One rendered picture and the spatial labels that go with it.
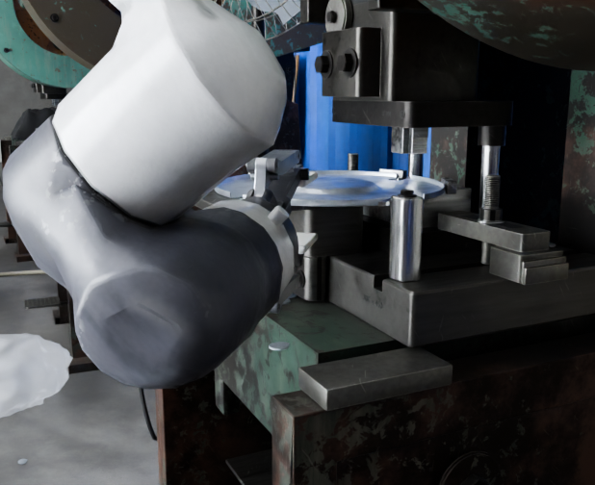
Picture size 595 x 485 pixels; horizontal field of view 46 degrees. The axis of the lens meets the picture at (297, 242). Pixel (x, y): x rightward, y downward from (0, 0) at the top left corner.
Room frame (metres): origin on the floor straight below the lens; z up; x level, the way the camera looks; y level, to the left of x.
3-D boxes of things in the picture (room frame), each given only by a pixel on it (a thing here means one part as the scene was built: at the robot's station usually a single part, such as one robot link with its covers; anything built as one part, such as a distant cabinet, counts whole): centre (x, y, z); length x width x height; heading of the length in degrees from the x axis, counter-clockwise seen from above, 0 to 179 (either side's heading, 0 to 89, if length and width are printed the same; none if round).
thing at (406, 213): (0.73, -0.11, 0.75); 0.03 x 0.03 x 0.10; 25
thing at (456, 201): (0.94, -0.15, 0.76); 0.15 x 0.09 x 0.05; 25
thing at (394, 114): (0.94, -0.16, 0.86); 0.20 x 0.16 x 0.05; 25
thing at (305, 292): (0.86, 0.00, 0.72); 0.25 x 0.14 x 0.14; 115
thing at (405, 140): (0.94, -0.15, 0.84); 0.05 x 0.03 x 0.04; 25
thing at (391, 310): (0.94, -0.15, 0.68); 0.45 x 0.30 x 0.06; 25
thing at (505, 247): (0.79, -0.23, 0.76); 0.17 x 0.06 x 0.10; 25
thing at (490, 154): (0.89, -0.25, 0.81); 0.02 x 0.02 x 0.14
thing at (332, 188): (0.89, -0.04, 0.78); 0.29 x 0.29 x 0.01
